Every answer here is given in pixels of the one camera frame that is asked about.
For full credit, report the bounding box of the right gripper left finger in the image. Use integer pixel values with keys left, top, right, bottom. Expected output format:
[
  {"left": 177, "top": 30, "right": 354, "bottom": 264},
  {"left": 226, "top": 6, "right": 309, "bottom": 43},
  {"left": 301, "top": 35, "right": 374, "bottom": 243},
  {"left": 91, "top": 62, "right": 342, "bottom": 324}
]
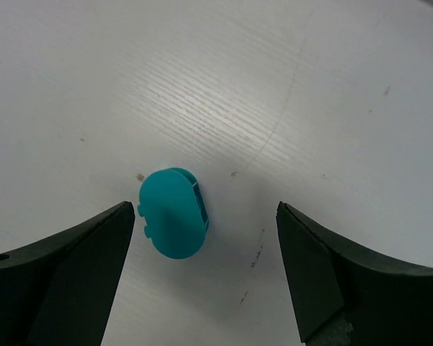
[{"left": 0, "top": 202, "right": 135, "bottom": 345}]

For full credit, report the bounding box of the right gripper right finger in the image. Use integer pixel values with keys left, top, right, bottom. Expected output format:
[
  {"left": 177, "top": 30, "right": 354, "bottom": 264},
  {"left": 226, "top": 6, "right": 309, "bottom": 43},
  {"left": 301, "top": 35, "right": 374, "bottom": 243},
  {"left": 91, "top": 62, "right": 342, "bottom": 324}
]
[{"left": 276, "top": 203, "right": 433, "bottom": 345}]

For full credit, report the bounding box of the cyan rounded lego brick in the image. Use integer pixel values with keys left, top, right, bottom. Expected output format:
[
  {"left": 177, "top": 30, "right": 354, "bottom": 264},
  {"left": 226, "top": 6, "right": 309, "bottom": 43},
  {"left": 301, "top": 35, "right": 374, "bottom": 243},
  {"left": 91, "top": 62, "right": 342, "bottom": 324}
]
[{"left": 138, "top": 167, "right": 209, "bottom": 260}]

